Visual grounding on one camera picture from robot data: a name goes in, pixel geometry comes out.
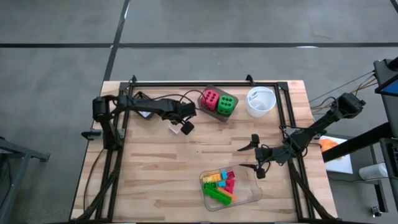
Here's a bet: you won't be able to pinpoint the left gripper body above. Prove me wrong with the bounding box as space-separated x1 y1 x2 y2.
161 101 197 124

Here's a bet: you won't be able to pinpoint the grey metal cart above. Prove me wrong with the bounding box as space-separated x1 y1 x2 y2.
0 136 50 224

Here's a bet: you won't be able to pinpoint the orange object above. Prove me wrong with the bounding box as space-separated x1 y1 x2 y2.
318 138 340 153

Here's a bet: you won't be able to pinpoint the black diagonal beam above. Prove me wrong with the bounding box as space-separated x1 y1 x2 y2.
322 123 394 163

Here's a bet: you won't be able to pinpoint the grey translucent bin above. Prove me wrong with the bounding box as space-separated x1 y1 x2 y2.
197 84 239 123

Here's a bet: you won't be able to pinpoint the white sheet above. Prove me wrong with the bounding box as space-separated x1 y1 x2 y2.
317 135 354 174

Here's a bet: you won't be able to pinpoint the pink foam dice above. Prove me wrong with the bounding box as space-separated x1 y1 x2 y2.
200 89 220 112

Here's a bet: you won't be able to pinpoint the white roll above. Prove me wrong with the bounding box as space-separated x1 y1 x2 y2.
359 162 389 181

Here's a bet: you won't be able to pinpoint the long orange toy block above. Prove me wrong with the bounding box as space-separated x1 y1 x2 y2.
217 187 238 202

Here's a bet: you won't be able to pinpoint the red studded toy block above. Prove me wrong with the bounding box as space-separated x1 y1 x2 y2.
224 179 236 194

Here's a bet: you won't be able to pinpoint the small black box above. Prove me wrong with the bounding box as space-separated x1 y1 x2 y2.
132 91 155 121

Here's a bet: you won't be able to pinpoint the green foam dice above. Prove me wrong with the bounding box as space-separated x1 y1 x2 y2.
216 95 236 116

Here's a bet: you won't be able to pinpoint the black equipment tower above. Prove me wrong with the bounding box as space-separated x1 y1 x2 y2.
373 57 398 224

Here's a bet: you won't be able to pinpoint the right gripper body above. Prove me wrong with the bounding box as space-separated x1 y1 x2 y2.
255 146 289 170

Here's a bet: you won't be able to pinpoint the long green toy block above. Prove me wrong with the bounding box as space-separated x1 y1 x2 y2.
205 186 233 207

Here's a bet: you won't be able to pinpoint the clear plastic bin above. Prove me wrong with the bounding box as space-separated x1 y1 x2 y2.
199 164 264 212

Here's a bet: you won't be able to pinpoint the black table-edge clamp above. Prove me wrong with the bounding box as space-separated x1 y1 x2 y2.
81 129 103 140

